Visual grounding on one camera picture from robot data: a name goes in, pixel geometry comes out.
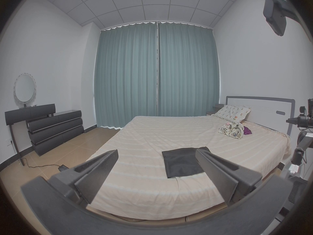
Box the white printed pyjama garment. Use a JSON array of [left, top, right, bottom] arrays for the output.
[[218, 122, 244, 140]]

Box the bed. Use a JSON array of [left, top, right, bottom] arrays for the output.
[[86, 96, 295, 223]]

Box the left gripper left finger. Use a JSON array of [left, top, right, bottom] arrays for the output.
[[49, 149, 119, 205]]

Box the black T-shirt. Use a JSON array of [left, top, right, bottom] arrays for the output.
[[161, 146, 212, 179]]

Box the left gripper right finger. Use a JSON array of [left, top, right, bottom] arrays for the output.
[[195, 148, 263, 206]]

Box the round white mirror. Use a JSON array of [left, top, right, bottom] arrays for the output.
[[14, 73, 37, 107]]

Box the white printed pillow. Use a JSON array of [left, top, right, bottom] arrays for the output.
[[211, 104, 252, 123]]

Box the grey bedside table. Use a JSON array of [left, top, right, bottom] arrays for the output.
[[207, 103, 224, 117]]

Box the black chest of drawers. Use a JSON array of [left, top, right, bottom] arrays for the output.
[[5, 103, 85, 166]]

